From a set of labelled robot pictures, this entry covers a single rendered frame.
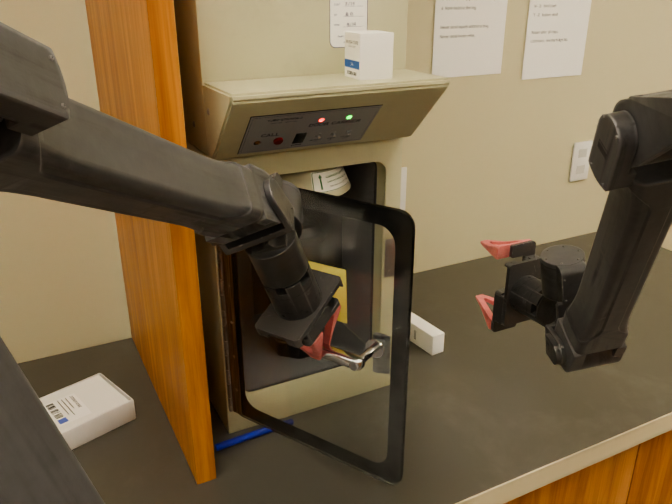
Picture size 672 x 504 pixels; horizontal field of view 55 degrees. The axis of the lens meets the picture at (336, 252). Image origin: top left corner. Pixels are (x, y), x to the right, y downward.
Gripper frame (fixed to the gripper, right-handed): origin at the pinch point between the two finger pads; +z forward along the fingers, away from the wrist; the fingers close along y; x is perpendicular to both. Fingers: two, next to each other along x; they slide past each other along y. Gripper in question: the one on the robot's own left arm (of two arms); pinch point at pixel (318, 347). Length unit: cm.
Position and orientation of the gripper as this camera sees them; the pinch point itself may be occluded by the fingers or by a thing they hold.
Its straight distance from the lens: 83.1
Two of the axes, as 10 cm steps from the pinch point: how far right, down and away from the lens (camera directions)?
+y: -5.0, 6.9, -5.3
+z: 2.5, 6.9, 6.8
